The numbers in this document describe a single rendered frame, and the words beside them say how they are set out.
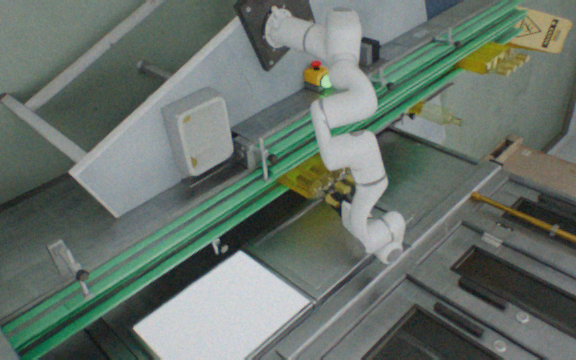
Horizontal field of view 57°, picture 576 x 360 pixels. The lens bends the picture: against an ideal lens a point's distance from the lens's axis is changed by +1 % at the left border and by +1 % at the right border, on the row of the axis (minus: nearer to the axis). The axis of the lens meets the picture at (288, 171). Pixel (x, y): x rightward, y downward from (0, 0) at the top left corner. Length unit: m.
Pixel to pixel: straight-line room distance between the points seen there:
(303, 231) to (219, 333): 0.46
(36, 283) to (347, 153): 0.89
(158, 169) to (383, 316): 0.81
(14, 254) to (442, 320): 1.42
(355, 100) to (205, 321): 0.74
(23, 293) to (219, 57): 0.87
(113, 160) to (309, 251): 0.66
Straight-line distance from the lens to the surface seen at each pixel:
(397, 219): 1.46
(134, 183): 1.68
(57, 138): 1.82
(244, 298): 1.60
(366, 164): 1.33
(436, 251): 1.78
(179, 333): 1.56
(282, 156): 1.80
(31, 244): 2.09
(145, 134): 1.63
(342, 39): 1.47
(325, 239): 1.74
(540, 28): 4.89
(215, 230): 1.69
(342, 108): 1.36
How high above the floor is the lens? 2.05
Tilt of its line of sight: 38 degrees down
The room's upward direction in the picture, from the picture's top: 118 degrees clockwise
